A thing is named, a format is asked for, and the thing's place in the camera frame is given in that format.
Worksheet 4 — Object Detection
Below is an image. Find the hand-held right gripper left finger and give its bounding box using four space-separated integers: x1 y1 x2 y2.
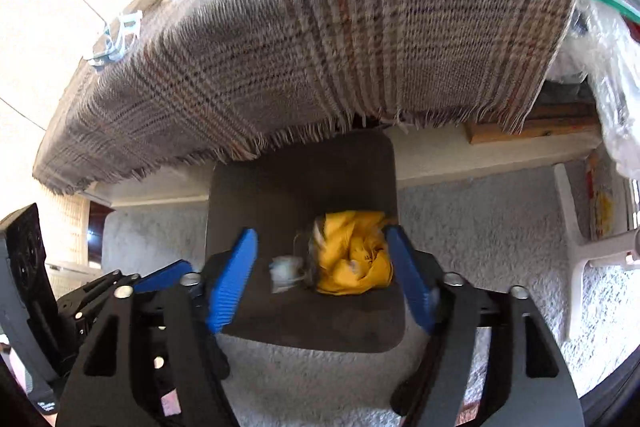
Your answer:
55 227 259 427

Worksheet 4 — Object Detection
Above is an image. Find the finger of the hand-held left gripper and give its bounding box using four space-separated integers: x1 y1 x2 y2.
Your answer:
75 259 195 308

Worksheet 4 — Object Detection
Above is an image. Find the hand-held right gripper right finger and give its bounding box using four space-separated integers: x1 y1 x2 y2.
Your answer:
385 226 586 427

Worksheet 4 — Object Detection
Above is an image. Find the small white tissue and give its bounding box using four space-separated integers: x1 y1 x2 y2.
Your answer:
270 255 306 294

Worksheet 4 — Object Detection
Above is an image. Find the yellow plastic bag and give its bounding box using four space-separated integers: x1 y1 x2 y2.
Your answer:
312 210 396 295

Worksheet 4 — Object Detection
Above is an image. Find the dark grey waste bin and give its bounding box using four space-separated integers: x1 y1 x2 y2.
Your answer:
204 130 407 354

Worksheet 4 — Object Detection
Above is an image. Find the white plastic chair base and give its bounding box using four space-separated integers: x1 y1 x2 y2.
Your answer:
552 163 640 343

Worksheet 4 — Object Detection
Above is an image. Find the wooden board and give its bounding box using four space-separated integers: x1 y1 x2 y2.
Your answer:
465 102 601 145

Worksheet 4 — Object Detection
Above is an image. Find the red yellow packet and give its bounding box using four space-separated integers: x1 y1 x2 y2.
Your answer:
585 152 616 240

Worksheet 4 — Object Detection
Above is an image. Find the plaid wool blanket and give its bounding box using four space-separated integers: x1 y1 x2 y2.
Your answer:
32 0 581 196

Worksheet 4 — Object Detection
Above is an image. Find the clear plastic bag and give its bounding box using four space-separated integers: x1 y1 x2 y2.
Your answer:
545 0 640 180

